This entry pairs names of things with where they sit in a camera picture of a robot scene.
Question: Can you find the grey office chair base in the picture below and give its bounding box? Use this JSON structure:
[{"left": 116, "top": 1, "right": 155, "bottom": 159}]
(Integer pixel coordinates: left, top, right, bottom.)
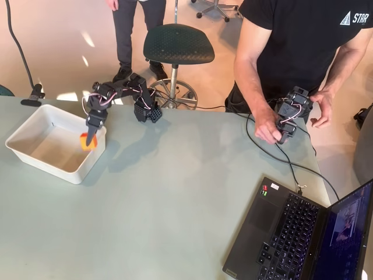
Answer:
[{"left": 191, "top": 0, "right": 244, "bottom": 23}]

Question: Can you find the operator left forearm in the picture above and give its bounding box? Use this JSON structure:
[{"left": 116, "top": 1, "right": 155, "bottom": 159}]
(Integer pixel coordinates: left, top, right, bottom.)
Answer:
[{"left": 319, "top": 40, "right": 368, "bottom": 96}]

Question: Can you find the bystander in dark trousers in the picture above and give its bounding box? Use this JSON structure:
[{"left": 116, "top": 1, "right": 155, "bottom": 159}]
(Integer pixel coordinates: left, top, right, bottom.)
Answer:
[{"left": 112, "top": 0, "right": 169, "bottom": 83}]

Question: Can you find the black cable with green tip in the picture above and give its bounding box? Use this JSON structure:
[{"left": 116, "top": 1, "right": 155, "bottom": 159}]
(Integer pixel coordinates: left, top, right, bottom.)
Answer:
[{"left": 290, "top": 162, "right": 341, "bottom": 202}]

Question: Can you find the orange cube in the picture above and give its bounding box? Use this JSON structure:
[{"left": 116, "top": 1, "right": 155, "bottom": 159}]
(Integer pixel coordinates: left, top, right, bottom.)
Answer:
[{"left": 80, "top": 132, "right": 98, "bottom": 152}]

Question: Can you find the operator left hand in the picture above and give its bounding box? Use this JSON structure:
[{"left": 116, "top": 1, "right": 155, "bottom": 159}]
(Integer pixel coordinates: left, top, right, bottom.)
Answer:
[{"left": 309, "top": 86, "right": 335, "bottom": 129}]

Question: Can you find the black bag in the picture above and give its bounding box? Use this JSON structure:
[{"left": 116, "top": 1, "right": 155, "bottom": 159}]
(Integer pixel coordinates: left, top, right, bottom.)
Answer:
[{"left": 353, "top": 107, "right": 373, "bottom": 131}]

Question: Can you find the black gooseneck clamp mount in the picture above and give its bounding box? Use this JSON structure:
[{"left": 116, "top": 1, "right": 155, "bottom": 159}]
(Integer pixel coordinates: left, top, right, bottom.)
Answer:
[{"left": 5, "top": 0, "right": 46, "bottom": 107}]

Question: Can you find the grey beanbag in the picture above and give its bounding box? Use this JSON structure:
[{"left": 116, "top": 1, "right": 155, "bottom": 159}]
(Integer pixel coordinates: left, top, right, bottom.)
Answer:
[{"left": 354, "top": 103, "right": 373, "bottom": 185}]

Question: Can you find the black Lenovo laptop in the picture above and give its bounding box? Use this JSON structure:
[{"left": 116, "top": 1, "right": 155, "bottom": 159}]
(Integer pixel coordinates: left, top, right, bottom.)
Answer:
[{"left": 223, "top": 176, "right": 373, "bottom": 280}]

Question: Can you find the black perforated stool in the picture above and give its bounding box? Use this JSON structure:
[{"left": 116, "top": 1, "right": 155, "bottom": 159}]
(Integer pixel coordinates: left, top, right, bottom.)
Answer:
[{"left": 142, "top": 23, "right": 216, "bottom": 111}]

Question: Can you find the white plastic bin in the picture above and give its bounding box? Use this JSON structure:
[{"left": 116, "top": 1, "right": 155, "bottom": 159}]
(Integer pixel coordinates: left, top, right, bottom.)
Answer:
[{"left": 5, "top": 104, "right": 107, "bottom": 185}]

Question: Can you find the black leader arm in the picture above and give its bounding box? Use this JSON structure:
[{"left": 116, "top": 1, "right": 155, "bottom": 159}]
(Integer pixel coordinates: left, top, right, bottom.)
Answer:
[{"left": 273, "top": 86, "right": 314, "bottom": 145}]

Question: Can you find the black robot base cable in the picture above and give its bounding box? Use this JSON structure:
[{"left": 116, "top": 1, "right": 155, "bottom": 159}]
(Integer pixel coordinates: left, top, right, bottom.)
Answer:
[{"left": 195, "top": 104, "right": 227, "bottom": 111}]

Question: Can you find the black cable plugged into laptop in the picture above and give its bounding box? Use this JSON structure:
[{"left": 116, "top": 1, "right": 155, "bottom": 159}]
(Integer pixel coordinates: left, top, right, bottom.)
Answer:
[{"left": 245, "top": 112, "right": 305, "bottom": 195}]

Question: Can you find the operator in black T-shirt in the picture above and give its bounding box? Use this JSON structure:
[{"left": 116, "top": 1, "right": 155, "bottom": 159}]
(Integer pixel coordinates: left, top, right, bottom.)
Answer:
[{"left": 224, "top": 0, "right": 373, "bottom": 114}]

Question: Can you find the operator right hand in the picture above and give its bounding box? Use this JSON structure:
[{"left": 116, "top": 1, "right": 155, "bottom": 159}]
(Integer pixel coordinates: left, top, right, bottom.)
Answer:
[{"left": 254, "top": 112, "right": 285, "bottom": 145}]

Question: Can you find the operator right forearm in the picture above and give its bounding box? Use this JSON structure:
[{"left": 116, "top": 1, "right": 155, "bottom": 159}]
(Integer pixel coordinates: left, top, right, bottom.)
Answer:
[{"left": 234, "top": 55, "right": 279, "bottom": 125}]

